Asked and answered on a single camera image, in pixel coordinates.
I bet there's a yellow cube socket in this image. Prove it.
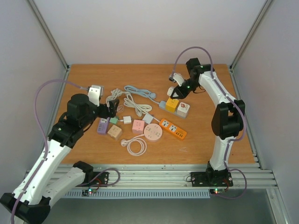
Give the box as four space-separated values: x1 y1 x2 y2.
165 98 179 113

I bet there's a white cube socket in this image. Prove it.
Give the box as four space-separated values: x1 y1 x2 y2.
177 102 190 118

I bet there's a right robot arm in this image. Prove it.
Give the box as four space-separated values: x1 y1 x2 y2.
169 58 245 186

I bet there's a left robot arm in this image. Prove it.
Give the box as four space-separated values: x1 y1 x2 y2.
0 94 119 224

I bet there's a grey white plug adapter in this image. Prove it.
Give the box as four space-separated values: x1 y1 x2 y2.
142 114 154 124

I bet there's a green small adapter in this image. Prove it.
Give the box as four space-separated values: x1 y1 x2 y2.
109 116 119 125

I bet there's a purple power strip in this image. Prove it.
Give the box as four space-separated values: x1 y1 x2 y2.
97 117 110 135

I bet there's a white usb charger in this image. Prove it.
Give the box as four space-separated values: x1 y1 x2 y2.
123 116 132 125

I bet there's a beige cube socket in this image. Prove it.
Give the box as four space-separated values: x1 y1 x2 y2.
107 125 122 140

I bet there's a pink cube socket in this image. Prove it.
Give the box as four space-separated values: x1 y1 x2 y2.
132 119 144 134

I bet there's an orange power strip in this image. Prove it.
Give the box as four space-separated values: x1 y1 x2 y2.
159 119 187 140

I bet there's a pink round socket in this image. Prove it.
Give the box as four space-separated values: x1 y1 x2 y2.
143 123 163 142

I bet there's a white purple strip cable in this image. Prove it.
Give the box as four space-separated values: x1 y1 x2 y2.
106 88 128 105

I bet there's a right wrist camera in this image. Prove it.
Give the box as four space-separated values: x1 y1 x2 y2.
169 73 185 87

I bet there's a white power cable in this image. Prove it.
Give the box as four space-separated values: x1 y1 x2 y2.
123 92 161 122

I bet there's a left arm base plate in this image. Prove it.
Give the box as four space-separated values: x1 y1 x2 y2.
83 171 109 187

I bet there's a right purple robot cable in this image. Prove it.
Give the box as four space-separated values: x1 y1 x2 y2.
172 46 248 199

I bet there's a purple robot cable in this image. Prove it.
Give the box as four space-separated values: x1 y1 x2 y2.
172 46 248 199
10 79 89 224

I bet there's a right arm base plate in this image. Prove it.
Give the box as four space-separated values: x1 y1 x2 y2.
190 172 234 187

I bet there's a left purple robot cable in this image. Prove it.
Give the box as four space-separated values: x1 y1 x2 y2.
10 79 89 224

